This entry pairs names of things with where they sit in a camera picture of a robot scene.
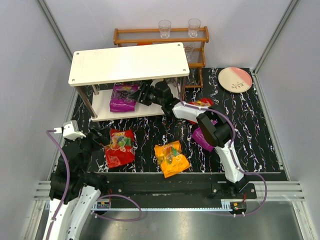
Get purple candy bag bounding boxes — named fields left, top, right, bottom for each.
left=109, top=85, right=139, bottom=113
left=191, top=127, right=214, bottom=152

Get red candy bag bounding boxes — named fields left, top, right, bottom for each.
left=104, top=129, right=135, bottom=169
left=188, top=98, right=214, bottom=107

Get orange mango candy bag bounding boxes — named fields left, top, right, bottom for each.
left=154, top=140, right=191, bottom=178

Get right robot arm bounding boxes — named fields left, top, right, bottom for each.
left=129, top=80, right=251, bottom=198

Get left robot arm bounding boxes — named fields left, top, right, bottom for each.
left=43, top=127, right=111, bottom=240

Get white two-tier shelf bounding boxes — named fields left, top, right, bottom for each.
left=68, top=42, right=190, bottom=122

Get brown wooden rack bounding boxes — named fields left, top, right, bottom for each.
left=113, top=26, right=210, bottom=88

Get clear glass lower rack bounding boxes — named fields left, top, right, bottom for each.
left=183, top=44, right=195, bottom=63

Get clear glass left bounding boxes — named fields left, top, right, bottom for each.
left=158, top=19, right=171, bottom=39

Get clear glass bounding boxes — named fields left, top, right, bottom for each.
left=158, top=19, right=171, bottom=39
left=188, top=18, right=201, bottom=38

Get clear glass right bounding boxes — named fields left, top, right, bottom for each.
left=188, top=18, right=201, bottom=38

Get pink cream ceramic plate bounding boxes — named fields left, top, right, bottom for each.
left=218, top=67, right=253, bottom=94

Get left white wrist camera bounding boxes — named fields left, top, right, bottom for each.
left=53, top=120, right=86, bottom=141

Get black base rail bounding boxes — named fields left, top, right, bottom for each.
left=97, top=172, right=285, bottom=200

